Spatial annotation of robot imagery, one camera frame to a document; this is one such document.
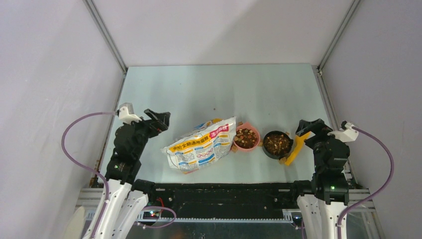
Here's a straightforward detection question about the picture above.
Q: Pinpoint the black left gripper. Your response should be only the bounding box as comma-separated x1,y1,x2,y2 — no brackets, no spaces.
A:
124,109,170,157

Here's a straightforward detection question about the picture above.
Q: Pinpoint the yellow plastic scoop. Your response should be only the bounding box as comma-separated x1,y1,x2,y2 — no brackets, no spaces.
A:
284,132,310,166

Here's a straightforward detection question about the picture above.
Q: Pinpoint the printed cat food bag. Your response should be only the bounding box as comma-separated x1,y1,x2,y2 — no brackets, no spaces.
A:
161,117,236,174

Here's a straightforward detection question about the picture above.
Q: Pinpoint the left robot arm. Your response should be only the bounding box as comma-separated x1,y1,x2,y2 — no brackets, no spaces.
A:
83,106,171,239

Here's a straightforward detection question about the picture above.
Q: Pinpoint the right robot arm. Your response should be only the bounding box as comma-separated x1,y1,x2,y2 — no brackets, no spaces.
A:
289,119,350,239

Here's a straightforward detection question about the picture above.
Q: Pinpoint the black pet bowl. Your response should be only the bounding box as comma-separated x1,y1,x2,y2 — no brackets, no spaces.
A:
262,130,295,160

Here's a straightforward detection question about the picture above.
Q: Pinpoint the pink pet bowl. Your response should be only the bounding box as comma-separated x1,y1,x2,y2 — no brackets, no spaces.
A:
233,122,261,152

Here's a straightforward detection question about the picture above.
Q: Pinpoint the kibble in black bowl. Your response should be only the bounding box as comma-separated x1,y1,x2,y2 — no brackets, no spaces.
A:
264,132,292,156

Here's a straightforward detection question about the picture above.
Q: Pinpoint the wooden bowl stand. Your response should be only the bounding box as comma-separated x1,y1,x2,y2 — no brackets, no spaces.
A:
231,122,294,164

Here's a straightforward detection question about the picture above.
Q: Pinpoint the kibble in pink bowl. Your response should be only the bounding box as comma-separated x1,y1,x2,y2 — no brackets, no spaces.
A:
234,128,259,149

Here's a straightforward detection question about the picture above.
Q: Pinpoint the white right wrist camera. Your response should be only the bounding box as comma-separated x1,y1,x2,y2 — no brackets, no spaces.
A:
327,121,359,143

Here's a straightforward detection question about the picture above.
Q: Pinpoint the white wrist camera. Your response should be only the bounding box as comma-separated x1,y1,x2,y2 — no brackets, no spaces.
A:
116,103,143,125
327,121,359,143

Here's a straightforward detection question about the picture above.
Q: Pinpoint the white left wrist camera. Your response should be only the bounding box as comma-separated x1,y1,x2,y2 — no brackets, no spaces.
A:
116,103,143,125

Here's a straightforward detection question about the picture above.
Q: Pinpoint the aluminium corner frame post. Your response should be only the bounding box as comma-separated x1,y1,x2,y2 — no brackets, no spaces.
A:
317,0,362,76

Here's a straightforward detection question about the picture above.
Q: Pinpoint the left aluminium frame post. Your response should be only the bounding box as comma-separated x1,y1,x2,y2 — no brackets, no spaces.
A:
83,0,128,74

